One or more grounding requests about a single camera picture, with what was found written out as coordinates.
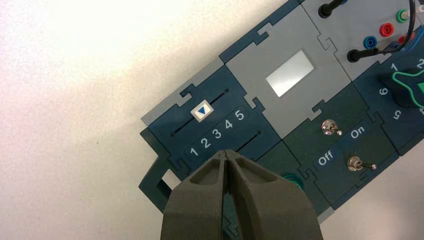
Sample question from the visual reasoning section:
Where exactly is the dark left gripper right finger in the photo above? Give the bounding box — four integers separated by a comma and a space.
226, 149, 324, 240

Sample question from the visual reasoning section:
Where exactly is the metal toggle switch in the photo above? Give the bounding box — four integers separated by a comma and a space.
321, 119, 344, 137
346, 156, 378, 172

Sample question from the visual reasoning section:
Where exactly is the green push button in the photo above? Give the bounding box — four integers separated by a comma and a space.
279, 171, 305, 192

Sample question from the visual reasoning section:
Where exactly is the black and green rotary knob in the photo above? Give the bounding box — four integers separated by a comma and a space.
379, 64, 424, 110

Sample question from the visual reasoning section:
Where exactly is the black jumper cable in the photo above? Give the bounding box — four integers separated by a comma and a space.
317, 0, 417, 64

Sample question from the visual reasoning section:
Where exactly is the white slider handle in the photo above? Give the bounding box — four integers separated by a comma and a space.
190, 99, 215, 123

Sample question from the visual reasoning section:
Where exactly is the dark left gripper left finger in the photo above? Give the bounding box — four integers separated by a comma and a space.
160, 150, 229, 240

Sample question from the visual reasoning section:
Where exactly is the blue and grey task box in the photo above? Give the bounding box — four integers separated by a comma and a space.
138, 0, 424, 240

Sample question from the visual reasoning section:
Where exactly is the small grey display screen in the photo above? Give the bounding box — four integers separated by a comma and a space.
265, 49, 315, 98

